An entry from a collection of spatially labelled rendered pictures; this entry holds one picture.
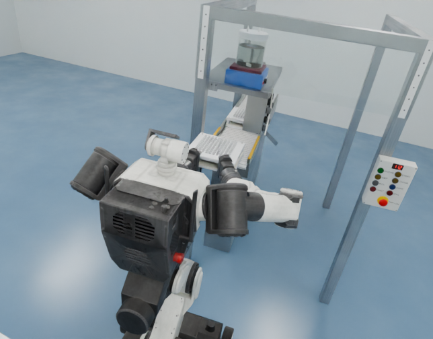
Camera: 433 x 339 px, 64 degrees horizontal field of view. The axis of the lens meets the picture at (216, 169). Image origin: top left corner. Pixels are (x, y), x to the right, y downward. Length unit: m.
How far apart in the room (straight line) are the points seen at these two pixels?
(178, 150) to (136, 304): 0.50
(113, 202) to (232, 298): 1.54
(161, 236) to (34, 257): 1.81
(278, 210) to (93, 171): 0.58
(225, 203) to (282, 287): 1.57
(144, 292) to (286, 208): 0.52
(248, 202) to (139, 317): 0.49
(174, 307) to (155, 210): 0.84
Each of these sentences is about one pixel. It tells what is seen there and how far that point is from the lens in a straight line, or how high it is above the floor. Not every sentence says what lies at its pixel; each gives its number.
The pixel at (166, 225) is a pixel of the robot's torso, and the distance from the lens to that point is 0.89.
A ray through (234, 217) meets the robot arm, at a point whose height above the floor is 1.21.
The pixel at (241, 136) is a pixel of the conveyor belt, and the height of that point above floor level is 0.83.
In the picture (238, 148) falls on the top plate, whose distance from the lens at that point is 1.70.
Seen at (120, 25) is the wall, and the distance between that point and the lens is 6.09.
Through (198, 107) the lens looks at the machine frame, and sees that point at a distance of 1.87.
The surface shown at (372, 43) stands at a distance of 1.70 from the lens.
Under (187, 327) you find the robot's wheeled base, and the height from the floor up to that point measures 0.19.
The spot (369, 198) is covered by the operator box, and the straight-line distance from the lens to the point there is 1.92.
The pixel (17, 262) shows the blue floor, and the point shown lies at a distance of 2.67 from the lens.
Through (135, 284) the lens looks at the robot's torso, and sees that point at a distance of 1.20.
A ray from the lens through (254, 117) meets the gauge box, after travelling 1.88.
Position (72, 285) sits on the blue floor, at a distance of 2.43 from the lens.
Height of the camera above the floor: 1.81
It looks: 31 degrees down
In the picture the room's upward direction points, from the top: 7 degrees clockwise
